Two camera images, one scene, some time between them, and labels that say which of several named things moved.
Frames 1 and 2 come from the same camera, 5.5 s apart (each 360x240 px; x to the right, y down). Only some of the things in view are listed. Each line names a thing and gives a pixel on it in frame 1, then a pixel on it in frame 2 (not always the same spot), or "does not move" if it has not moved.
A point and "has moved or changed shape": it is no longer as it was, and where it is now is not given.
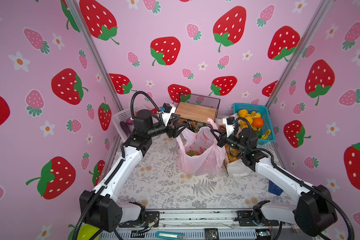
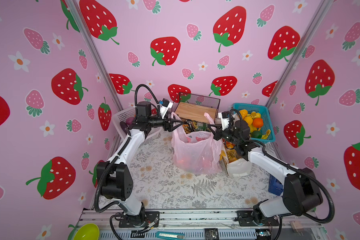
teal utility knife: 170,235 does not move
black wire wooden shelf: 196,108 does not move
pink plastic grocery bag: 199,153 has moved or changed shape
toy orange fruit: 257,122 does not move
